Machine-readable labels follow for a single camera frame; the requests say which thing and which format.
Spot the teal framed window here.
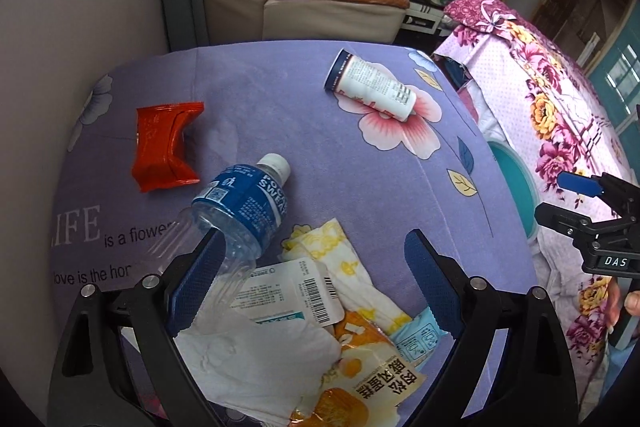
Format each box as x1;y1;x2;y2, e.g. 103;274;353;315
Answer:
587;2;640;122

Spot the white tissue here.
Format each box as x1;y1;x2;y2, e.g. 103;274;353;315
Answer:
172;304;343;423

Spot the orange cake wrapper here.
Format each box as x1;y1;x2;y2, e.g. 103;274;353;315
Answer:
290;309;428;427

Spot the yellow patterned tissue packet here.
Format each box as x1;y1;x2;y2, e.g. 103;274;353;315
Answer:
281;219;413;333

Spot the purple floral tablecloth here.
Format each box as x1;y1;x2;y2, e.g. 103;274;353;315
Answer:
50;41;541;427

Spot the teal trash bin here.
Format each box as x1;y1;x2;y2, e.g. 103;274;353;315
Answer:
487;139;543;243

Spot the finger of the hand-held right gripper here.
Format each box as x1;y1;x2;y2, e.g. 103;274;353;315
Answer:
556;171;640;219
534;202;603;249

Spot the white canister with blue cap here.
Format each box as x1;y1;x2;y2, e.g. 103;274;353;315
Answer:
324;48;417;122

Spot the person's right hand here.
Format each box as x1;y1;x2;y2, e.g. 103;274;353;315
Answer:
606;279;640;334

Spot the red snack wrapper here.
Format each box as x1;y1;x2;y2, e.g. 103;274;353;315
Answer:
131;101;206;194

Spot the white low cabinet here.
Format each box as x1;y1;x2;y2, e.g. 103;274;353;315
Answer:
400;4;446;38

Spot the blue label plastic bottle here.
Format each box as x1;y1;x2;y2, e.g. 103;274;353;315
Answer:
145;153;292;308

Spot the magenta floral pillow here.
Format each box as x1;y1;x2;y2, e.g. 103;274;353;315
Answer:
444;0;521;32

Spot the white cardboard medicine box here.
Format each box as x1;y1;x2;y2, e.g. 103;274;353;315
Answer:
230;257;346;325

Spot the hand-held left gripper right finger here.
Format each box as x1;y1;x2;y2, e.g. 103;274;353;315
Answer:
404;228;581;427

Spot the light blue small packet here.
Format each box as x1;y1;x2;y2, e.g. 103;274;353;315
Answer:
390;307;446;368

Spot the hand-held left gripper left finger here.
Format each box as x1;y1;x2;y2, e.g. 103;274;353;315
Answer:
47;227;227;427

